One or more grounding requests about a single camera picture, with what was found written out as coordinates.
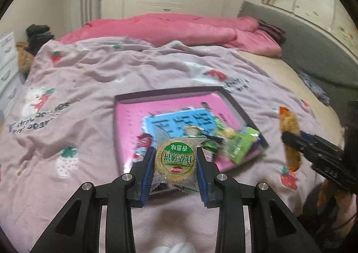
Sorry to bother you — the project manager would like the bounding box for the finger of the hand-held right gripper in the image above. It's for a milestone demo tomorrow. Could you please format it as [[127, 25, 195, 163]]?
[[300, 131, 342, 153], [281, 131, 316, 162]]

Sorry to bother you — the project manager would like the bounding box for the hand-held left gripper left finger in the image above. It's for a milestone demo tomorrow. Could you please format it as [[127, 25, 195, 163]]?
[[31, 147, 157, 253]]

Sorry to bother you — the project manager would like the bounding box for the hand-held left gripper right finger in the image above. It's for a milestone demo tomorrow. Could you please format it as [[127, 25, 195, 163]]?
[[196, 147, 322, 253]]

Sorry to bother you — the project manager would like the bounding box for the orange cracker packet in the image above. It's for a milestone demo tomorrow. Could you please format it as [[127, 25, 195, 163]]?
[[278, 106, 305, 172]]

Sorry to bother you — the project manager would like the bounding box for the round biscuit packet green label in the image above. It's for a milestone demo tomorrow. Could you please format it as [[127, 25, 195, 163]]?
[[152, 134, 208, 195]]

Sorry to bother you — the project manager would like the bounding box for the red snack packet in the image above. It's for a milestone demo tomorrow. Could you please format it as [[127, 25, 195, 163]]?
[[134, 134, 153, 163]]

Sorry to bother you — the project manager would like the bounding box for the dark shallow cardboard box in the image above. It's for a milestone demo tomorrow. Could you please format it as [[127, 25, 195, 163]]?
[[114, 87, 269, 195]]

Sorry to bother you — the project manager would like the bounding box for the clear mixed biscuit packet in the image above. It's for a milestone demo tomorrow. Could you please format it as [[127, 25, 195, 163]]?
[[215, 119, 241, 142]]

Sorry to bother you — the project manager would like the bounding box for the green snack packet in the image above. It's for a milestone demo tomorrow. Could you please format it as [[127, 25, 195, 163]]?
[[223, 127, 262, 166]]

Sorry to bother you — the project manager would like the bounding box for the person's right hand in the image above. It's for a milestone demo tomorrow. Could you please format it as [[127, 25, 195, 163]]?
[[321, 179, 358, 229]]

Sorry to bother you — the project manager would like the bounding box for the blue patterned cloth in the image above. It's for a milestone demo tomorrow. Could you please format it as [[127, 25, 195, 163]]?
[[297, 71, 331, 107]]

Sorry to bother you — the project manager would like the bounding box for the pink book with blue label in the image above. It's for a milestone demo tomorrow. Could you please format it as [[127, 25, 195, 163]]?
[[117, 94, 252, 176]]

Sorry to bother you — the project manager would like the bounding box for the beige bed sheet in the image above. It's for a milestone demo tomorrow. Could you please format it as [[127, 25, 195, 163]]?
[[238, 50, 345, 132]]

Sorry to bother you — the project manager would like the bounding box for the grey quilted mat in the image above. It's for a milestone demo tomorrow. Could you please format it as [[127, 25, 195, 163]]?
[[237, 1, 358, 119]]

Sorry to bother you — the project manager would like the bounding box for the dark striped cloth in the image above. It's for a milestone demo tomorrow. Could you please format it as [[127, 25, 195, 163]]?
[[255, 19, 286, 46]]

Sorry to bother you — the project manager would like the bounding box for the lilac strawberry print blanket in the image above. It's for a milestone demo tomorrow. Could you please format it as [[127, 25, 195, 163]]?
[[0, 38, 336, 253]]

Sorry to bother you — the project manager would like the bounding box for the pink quilt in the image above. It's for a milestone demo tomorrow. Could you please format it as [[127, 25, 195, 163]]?
[[57, 14, 283, 58]]

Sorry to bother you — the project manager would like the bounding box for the brown plush toy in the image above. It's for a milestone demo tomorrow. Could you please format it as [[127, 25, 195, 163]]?
[[15, 42, 36, 78]]

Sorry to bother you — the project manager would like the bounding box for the white drawer cabinet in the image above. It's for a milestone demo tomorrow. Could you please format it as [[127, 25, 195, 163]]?
[[0, 32, 23, 114]]

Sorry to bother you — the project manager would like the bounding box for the dark clothes pile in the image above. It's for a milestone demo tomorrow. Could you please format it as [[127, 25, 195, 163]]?
[[25, 24, 55, 55]]

